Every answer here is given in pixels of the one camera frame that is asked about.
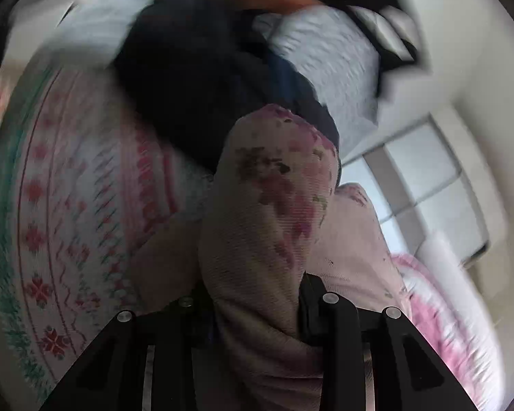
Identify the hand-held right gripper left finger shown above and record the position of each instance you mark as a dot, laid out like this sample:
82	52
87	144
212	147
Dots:
197	321

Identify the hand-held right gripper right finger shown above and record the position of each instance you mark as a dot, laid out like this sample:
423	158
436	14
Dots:
310	308

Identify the pink floral garment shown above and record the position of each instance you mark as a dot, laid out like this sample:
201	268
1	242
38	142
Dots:
265	222

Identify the pink white floral quilt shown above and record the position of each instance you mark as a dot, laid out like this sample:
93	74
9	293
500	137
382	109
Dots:
445	321

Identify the white grey wardrobe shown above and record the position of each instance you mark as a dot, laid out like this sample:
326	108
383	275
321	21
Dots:
428	180

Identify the dark cloth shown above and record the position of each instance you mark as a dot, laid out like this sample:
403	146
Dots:
197	77

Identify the black white object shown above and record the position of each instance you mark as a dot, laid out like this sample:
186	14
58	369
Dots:
389	30

